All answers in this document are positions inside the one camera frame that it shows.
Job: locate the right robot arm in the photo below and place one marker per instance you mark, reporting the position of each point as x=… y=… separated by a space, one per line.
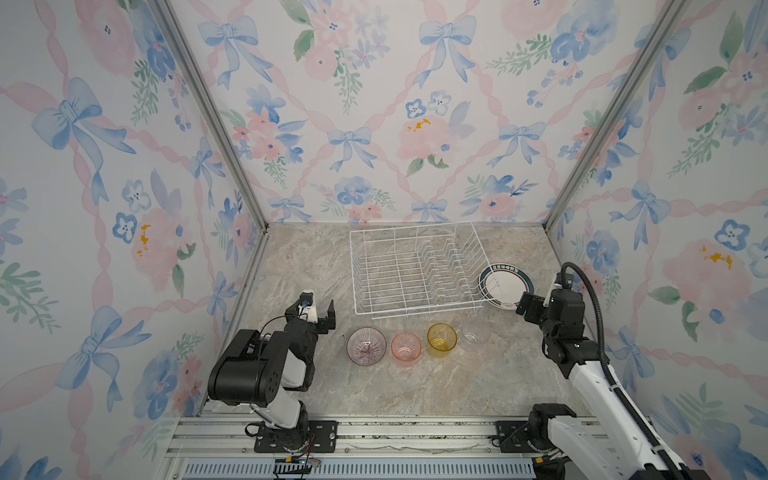
x=636 y=451

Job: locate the white ceramic bowl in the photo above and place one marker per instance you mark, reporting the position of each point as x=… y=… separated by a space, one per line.
x=366 y=346

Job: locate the aluminium front rail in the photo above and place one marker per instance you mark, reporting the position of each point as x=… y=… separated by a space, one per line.
x=217 y=446

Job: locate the yellow glass cup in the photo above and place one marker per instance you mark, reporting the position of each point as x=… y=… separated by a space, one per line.
x=441 y=339

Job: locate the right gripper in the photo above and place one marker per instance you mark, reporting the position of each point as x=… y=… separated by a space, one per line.
x=535 y=307

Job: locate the clear glass cup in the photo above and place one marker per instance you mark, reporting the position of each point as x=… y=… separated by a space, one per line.
x=475 y=333

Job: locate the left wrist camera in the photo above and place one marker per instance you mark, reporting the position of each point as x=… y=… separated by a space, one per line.
x=307 y=307

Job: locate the right aluminium corner post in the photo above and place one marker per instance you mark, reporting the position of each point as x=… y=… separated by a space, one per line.
x=658 y=35

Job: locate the aluminium corner post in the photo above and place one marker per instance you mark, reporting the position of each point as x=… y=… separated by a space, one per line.
x=658 y=35
x=171 y=28

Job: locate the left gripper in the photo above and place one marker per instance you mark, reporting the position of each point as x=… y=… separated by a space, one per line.
x=324 y=323

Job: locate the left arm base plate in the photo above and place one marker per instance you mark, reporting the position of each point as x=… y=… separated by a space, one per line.
x=315 y=436

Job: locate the left aluminium corner post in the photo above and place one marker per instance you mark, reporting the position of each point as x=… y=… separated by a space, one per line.
x=171 y=28

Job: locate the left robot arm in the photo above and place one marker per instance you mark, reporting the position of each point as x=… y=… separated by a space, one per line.
x=260 y=369

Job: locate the white wire dish rack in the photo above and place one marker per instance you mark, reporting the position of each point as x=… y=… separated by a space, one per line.
x=420 y=269

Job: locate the pink glass cup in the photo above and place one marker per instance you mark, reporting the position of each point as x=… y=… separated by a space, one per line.
x=406 y=349

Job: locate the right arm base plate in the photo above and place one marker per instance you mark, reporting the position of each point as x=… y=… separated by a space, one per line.
x=513 y=436

